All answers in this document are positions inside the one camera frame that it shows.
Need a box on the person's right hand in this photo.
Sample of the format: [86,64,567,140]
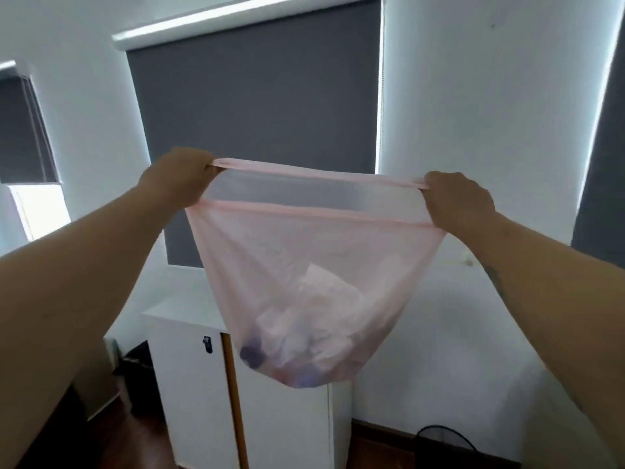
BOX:
[422,171,499,240]

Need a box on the person's left hand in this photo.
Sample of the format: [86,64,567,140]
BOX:
[139,147,223,210]

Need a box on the pink plastic bag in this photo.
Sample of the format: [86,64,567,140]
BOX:
[184,158,448,390]

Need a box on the person's left forearm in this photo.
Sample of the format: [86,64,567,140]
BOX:
[0,182,167,469]

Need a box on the person's right forearm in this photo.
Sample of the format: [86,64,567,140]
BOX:
[454,212,625,464]

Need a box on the dark grey window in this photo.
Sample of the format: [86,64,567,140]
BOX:
[0,61,72,242]
[571,0,625,272]
[126,0,383,269]

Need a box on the black object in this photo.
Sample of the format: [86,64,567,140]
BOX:
[115,340,167,425]

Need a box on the white cabinet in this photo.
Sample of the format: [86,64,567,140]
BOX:
[140,287,354,469]

